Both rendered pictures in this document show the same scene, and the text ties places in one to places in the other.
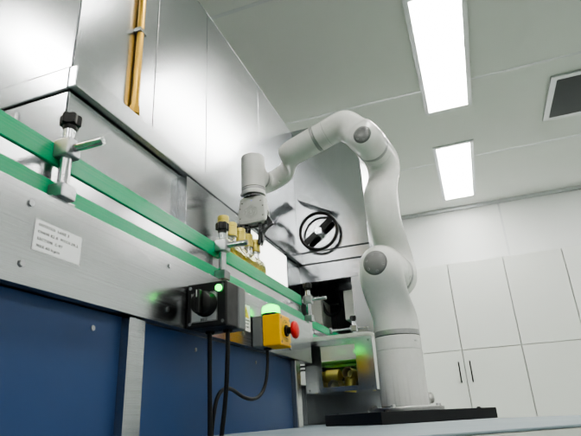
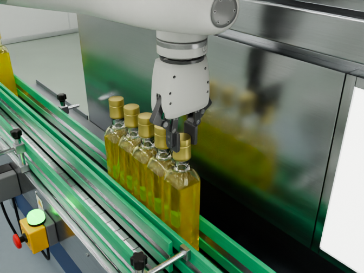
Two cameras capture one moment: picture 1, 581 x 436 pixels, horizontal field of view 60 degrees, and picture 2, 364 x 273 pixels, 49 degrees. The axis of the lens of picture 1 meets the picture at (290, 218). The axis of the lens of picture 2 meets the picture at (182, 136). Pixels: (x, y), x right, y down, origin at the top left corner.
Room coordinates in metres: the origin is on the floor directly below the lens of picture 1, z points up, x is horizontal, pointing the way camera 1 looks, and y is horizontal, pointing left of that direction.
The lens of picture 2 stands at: (1.93, -0.43, 1.69)
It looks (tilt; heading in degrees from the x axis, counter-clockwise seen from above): 28 degrees down; 122
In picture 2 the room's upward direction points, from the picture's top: straight up
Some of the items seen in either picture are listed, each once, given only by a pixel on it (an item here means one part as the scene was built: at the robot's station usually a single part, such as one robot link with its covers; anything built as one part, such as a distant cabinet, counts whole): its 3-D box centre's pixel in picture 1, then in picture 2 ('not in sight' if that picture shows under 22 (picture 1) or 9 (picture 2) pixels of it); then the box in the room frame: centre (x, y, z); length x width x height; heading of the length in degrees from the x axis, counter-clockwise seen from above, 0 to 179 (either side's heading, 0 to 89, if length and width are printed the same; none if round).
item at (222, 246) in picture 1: (232, 250); (11, 154); (1.02, 0.13, 1.11); 0.07 x 0.04 x 0.13; 71
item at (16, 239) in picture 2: (290, 330); (20, 239); (1.16, 0.01, 0.96); 0.04 x 0.03 x 0.04; 161
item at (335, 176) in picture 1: (344, 219); not in sight; (2.76, -0.32, 1.86); 0.70 x 0.37 x 0.89; 161
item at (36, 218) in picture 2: (271, 310); (36, 216); (1.18, 0.06, 1.01); 0.04 x 0.04 x 0.03
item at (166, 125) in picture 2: (264, 234); (167, 135); (1.57, 0.09, 1.35); 0.03 x 0.03 x 0.07; 71
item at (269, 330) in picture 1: (272, 333); (38, 232); (1.18, 0.06, 0.96); 0.07 x 0.07 x 0.07; 71
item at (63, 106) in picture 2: not in sight; (70, 111); (0.95, 0.42, 1.11); 0.07 x 0.04 x 0.13; 71
